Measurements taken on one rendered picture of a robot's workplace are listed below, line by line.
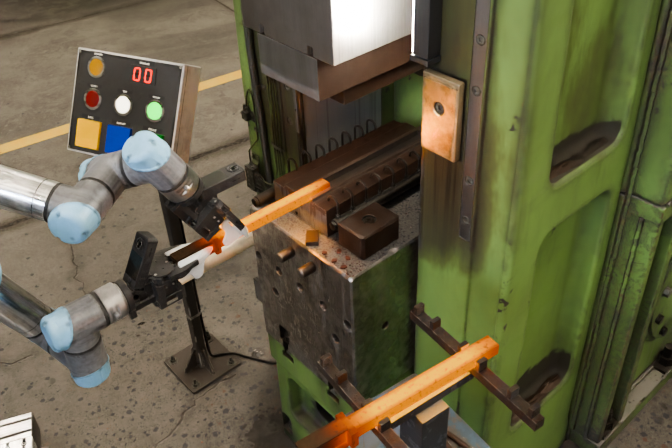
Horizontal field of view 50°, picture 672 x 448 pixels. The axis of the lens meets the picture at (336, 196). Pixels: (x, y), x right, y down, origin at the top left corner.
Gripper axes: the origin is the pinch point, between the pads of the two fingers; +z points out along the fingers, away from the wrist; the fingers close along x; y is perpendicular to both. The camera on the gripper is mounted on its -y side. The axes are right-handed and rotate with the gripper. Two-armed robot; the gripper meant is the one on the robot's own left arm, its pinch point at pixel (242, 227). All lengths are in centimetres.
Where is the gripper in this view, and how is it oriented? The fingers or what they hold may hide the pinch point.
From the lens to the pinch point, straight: 158.9
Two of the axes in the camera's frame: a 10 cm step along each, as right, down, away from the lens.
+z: 4.0, 5.1, 7.6
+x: 6.6, 4.1, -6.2
